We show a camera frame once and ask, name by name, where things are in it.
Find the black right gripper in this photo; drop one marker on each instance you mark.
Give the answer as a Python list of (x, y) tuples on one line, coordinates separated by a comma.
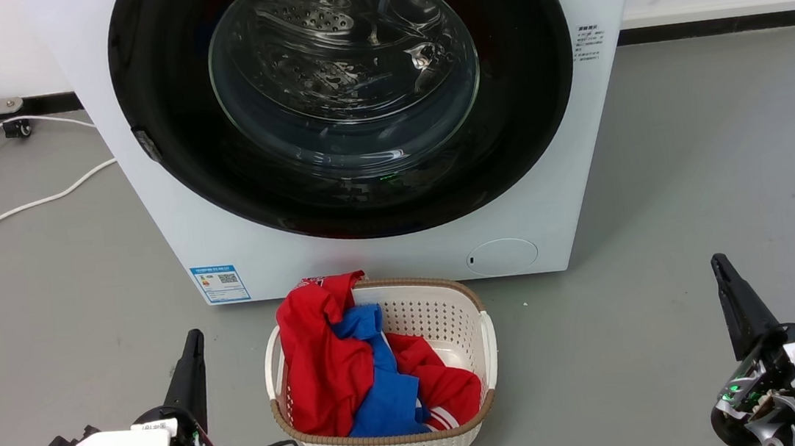
[(762, 391)]

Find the black round glass washer door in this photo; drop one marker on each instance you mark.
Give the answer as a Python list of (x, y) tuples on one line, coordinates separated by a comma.
[(160, 70)]

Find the white front-load washing machine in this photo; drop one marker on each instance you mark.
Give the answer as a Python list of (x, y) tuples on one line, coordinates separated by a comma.
[(372, 259)]

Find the blue energy label sticker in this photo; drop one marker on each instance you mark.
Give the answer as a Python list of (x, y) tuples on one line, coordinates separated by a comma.
[(220, 283)]

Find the red garment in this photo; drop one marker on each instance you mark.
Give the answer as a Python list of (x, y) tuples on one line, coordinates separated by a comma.
[(320, 364)]

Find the blue garment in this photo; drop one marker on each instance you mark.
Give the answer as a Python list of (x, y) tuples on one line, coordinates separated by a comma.
[(386, 394)]

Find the round white filter cover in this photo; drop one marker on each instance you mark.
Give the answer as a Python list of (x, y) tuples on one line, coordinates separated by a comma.
[(502, 256)]

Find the white plastic laundry basket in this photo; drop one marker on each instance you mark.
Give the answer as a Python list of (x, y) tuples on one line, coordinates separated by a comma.
[(444, 314)]

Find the small black plug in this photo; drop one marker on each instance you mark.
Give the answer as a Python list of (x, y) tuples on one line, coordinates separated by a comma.
[(17, 128)]

